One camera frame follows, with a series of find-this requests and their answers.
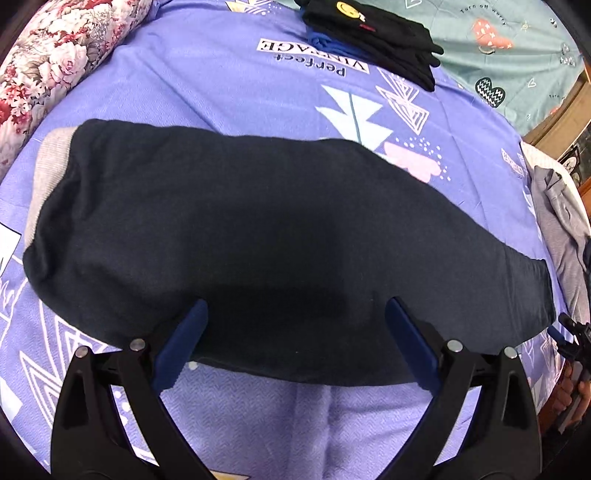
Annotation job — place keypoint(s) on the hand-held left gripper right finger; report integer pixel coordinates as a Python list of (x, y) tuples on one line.
[(411, 341)]

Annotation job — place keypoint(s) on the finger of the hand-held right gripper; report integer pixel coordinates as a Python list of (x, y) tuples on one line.
[(564, 330)]

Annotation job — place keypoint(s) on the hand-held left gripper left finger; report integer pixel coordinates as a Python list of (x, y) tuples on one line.
[(180, 346)]

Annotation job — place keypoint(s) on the navy pants with bear patch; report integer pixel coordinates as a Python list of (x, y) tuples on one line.
[(277, 249)]

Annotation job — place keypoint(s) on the folded black pants smiley patch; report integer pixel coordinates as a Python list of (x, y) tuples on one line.
[(378, 41)]

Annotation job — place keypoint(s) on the person's right hand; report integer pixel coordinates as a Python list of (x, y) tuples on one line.
[(565, 404)]

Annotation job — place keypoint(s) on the grey garment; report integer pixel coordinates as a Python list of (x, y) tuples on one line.
[(561, 230)]

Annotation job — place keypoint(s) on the white pillow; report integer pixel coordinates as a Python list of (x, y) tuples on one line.
[(535, 159)]

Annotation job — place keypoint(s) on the wooden display cabinet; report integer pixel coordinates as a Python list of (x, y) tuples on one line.
[(565, 120)]

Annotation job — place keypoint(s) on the purple printed bed sheet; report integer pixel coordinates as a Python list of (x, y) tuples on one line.
[(207, 92)]

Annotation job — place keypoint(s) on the teal heart-print sheet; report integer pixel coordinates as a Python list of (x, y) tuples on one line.
[(517, 60)]

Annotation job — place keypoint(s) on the floral bolster pillow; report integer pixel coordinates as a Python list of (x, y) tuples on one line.
[(51, 69)]

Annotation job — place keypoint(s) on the folded blue garment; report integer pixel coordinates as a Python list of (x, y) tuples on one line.
[(330, 46)]

